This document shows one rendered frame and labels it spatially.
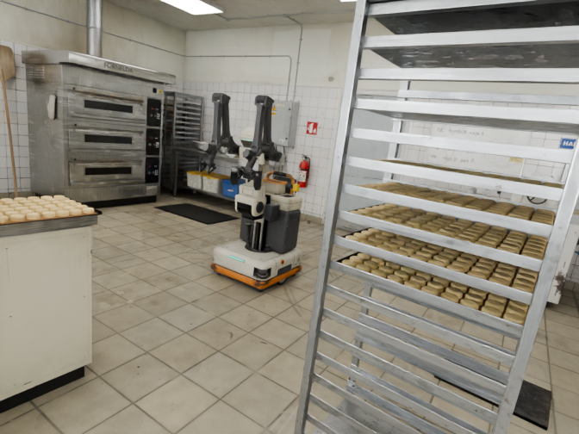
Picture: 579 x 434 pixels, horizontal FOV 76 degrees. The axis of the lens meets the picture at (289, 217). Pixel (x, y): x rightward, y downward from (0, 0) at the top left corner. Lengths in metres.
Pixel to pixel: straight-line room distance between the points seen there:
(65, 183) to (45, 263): 3.69
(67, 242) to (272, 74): 5.06
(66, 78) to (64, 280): 3.82
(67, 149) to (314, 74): 3.62
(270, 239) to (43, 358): 2.01
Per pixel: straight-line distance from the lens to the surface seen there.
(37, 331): 2.11
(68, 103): 5.52
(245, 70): 6.86
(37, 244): 1.94
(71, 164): 5.57
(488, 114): 1.10
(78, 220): 1.99
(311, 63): 6.13
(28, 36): 6.52
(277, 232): 3.38
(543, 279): 1.09
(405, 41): 1.20
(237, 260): 3.30
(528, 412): 2.71
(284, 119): 6.00
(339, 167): 1.20
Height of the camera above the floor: 1.39
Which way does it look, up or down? 13 degrees down
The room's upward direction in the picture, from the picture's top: 7 degrees clockwise
